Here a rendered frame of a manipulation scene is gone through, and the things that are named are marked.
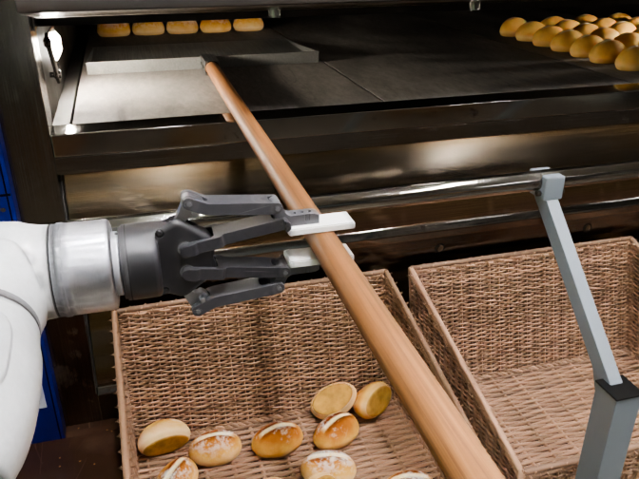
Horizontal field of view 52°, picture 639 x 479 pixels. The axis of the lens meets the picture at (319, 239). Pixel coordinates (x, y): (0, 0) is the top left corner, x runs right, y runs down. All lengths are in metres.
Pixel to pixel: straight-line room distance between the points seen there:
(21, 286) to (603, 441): 0.74
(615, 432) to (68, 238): 0.71
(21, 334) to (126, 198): 0.69
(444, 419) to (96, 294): 0.34
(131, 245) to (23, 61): 0.58
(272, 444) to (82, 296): 0.71
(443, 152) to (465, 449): 0.99
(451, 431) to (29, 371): 0.31
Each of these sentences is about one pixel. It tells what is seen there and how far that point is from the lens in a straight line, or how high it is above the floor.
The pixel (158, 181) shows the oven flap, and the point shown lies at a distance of 1.23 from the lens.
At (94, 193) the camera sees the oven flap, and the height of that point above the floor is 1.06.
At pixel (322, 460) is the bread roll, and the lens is 1.22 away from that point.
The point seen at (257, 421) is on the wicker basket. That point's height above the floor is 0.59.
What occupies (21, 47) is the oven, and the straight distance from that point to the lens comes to 1.15.
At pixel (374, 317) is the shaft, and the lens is 0.54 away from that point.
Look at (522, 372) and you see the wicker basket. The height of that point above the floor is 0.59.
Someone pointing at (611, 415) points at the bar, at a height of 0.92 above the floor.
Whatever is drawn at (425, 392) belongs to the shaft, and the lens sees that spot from 0.46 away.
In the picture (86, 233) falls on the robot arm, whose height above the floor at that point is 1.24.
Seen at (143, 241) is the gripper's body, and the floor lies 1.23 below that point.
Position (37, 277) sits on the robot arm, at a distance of 0.63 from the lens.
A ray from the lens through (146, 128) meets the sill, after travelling 1.17.
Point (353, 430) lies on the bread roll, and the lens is 1.31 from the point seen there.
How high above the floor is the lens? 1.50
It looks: 26 degrees down
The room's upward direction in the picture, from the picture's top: straight up
